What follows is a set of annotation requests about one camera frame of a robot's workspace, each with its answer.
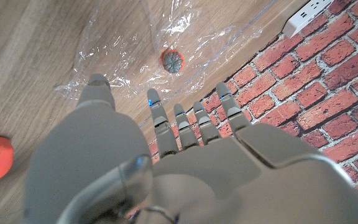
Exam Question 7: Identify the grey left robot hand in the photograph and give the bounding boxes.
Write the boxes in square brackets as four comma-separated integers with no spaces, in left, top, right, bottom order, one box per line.
[22,73,358,224]

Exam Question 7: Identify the small grey orange ball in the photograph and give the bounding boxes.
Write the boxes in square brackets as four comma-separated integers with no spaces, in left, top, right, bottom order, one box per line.
[160,49,185,74]

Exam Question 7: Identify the clear plastic wrap sheet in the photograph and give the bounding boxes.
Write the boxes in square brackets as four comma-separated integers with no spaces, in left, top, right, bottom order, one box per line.
[53,0,278,100]

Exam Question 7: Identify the brick print backdrop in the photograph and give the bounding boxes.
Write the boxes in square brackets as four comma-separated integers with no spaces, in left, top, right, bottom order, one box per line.
[126,0,358,218]

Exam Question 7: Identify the white power strip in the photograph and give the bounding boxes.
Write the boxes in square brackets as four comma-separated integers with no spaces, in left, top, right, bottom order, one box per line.
[282,0,335,39]

